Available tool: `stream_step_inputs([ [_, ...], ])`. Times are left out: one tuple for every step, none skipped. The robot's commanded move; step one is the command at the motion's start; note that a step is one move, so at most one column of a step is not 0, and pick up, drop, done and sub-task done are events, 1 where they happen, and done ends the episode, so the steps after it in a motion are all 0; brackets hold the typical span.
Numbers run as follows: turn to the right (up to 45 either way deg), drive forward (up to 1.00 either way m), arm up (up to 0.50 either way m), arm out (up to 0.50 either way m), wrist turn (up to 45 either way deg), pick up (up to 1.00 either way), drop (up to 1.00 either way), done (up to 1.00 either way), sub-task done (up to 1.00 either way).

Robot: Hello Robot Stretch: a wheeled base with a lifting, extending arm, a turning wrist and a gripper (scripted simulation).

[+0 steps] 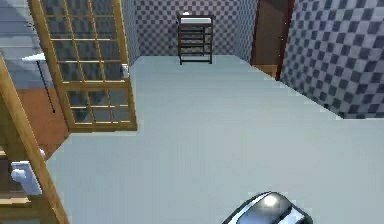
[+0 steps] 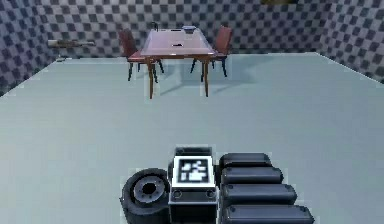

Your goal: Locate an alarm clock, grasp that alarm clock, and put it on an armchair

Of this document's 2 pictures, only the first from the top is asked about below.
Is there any black and silver rounded object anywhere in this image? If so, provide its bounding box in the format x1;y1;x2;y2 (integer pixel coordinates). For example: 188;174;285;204
222;191;314;224

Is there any wooden glass-paned door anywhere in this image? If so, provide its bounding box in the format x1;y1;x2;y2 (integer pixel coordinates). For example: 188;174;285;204
27;0;139;133

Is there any dark shelf unit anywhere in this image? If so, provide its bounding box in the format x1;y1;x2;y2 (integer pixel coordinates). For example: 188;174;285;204
176;13;214;66

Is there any white table with black leg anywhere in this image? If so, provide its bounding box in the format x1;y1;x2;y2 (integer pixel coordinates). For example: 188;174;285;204
21;52;57;114

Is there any dark brown door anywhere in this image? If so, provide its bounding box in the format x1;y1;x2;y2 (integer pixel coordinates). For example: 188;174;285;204
249;0;296;81

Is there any white door knob plate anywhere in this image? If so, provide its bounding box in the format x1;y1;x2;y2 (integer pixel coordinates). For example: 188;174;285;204
10;160;44;196

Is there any wooden door with white lock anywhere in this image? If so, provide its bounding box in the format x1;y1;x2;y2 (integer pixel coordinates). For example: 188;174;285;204
0;54;71;224

